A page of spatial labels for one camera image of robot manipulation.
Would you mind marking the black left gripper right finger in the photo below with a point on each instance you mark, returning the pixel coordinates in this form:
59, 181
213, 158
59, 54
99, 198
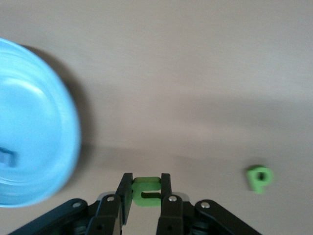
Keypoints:
173, 215

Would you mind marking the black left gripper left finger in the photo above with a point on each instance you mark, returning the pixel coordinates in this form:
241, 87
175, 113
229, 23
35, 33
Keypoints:
102, 215

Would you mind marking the green lowercase letter n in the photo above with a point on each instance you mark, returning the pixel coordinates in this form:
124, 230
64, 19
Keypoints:
137, 193

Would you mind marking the green lowercase letter p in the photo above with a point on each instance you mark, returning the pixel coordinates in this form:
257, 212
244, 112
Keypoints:
256, 187

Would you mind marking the blue lowercase letter m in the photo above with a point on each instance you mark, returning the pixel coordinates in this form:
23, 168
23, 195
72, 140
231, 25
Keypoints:
8, 157

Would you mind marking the blue plate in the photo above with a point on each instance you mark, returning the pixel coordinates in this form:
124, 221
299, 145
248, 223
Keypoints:
36, 122

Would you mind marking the brown table cover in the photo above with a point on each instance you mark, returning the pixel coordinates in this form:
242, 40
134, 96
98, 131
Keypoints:
195, 73

